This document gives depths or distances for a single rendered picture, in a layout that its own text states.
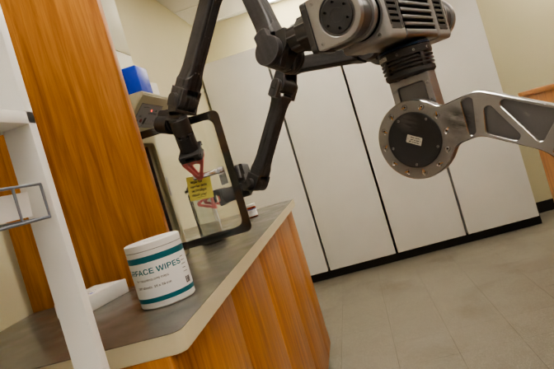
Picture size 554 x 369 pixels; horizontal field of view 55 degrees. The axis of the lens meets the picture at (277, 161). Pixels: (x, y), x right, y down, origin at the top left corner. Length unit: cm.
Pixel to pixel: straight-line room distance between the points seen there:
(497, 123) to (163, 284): 83
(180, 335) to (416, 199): 390
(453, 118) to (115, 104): 96
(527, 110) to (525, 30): 423
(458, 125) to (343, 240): 355
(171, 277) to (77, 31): 84
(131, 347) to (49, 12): 110
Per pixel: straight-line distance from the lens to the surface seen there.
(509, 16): 547
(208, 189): 168
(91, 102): 169
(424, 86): 141
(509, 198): 492
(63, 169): 174
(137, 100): 172
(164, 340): 102
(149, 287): 124
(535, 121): 127
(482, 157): 484
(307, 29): 124
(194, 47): 156
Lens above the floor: 119
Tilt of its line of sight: level
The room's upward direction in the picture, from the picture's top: 17 degrees counter-clockwise
